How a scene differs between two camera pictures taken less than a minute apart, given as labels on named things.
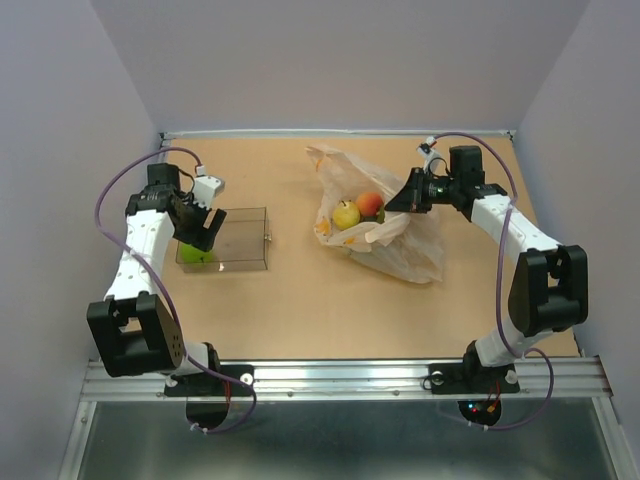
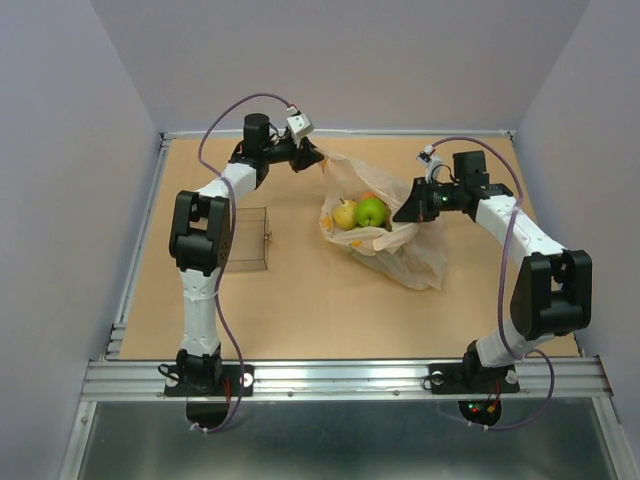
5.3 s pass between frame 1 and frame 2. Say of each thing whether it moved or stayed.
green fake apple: moved
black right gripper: moved
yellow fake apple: stayed
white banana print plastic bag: stayed
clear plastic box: stayed
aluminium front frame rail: stayed
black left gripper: moved
